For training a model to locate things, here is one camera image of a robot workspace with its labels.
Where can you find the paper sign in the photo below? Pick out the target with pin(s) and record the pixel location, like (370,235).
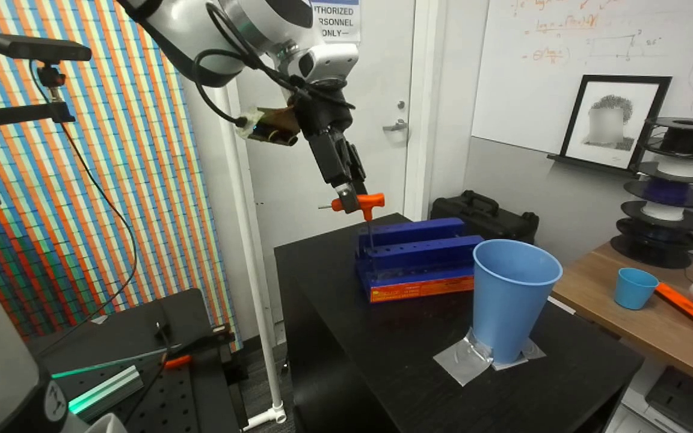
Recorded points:
(337,21)

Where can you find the white door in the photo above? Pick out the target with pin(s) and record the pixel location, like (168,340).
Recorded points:
(298,192)

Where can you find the wooden desk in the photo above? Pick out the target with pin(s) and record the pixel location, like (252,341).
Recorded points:
(641,328)

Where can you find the multicoloured striped panel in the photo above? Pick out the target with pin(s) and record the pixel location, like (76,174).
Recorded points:
(112,180)

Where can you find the whiteboard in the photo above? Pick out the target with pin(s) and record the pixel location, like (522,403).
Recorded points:
(533,72)

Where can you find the white pipe stand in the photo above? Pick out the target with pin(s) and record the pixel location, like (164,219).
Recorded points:
(250,240)

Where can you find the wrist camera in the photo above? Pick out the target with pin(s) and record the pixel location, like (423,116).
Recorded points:
(271,127)

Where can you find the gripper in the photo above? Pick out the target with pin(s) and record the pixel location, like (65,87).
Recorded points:
(328,150)

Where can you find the black framed picture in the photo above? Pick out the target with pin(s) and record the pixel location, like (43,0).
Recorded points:
(614,120)

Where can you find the blue tool holder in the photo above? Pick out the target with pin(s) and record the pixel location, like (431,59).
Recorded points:
(418,255)

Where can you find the orange and black clamp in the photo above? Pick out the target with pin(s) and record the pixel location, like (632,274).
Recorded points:
(193,346)

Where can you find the small blue cup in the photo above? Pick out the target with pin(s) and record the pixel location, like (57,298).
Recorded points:
(634,290)

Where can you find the orange flat tool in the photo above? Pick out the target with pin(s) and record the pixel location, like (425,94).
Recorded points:
(692,311)

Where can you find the large blue plastic cup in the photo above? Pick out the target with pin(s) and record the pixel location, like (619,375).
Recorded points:
(512,300)

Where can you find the black hard case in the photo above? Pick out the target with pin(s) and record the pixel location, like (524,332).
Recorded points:
(485,219)

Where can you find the stack of filament spools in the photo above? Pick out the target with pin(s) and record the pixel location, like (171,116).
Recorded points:
(665,240)

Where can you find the grey tape patch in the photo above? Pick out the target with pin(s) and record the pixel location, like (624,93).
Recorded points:
(461,364)

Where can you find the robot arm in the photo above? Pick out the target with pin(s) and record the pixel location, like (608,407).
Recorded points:
(190,30)

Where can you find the camera on mount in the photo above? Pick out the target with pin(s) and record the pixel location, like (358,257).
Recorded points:
(40,48)

